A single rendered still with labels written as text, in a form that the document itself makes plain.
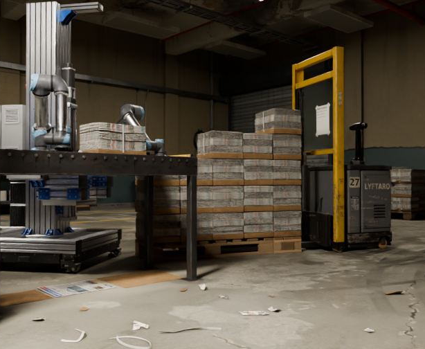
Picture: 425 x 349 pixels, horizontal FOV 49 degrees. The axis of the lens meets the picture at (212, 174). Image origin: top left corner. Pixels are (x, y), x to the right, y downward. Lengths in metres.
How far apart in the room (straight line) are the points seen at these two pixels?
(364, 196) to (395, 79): 6.14
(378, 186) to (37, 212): 3.03
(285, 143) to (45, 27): 2.21
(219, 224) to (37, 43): 2.04
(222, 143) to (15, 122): 1.65
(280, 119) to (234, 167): 0.64
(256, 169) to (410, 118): 6.44
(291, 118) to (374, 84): 6.48
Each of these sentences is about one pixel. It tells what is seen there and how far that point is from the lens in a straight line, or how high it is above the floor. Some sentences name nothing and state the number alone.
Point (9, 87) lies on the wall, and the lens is 10.31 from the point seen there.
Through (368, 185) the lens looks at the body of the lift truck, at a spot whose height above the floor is 0.60.
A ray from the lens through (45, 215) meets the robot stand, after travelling 3.85.
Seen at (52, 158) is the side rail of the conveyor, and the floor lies 0.76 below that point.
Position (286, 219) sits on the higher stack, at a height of 0.30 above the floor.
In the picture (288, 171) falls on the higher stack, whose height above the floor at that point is 0.73.
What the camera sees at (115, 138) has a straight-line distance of 3.28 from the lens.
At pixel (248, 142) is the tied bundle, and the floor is 0.97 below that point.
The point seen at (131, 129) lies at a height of 1.00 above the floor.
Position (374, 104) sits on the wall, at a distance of 10.65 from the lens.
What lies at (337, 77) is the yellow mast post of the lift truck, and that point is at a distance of 4.45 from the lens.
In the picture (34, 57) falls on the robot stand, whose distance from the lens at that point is 4.01.
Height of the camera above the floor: 0.65
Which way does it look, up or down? 1 degrees up
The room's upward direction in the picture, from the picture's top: straight up
